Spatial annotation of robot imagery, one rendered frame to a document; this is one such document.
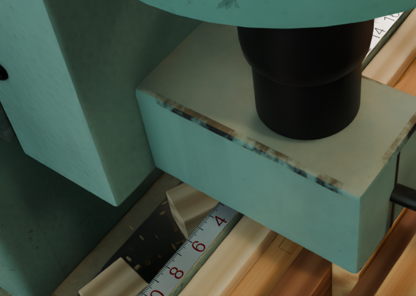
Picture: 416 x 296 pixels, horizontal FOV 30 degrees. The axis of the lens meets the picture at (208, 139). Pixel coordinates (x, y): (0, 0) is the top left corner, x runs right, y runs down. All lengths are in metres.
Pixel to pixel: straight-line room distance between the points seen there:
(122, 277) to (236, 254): 0.16
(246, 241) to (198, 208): 0.16
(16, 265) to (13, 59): 0.21
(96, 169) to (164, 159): 0.04
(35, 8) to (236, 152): 0.12
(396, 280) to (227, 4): 0.21
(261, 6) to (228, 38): 0.20
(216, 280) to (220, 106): 0.10
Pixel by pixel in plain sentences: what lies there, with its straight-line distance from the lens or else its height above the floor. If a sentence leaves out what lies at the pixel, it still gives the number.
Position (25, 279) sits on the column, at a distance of 0.59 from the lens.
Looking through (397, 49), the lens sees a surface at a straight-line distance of 0.54.
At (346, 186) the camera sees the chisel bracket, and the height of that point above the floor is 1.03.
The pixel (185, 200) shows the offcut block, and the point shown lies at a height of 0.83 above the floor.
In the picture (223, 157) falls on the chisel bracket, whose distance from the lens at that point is 0.40.
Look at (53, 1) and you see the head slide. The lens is 0.34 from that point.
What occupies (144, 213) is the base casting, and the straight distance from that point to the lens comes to 0.65.
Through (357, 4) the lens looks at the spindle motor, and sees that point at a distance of 0.23.
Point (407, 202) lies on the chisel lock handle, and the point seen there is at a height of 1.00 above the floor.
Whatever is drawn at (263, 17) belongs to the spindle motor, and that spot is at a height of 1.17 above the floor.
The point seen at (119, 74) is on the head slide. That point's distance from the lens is 0.40.
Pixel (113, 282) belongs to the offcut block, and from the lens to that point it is 0.57.
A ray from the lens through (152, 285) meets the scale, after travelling 0.43.
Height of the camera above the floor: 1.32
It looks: 49 degrees down
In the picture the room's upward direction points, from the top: 11 degrees counter-clockwise
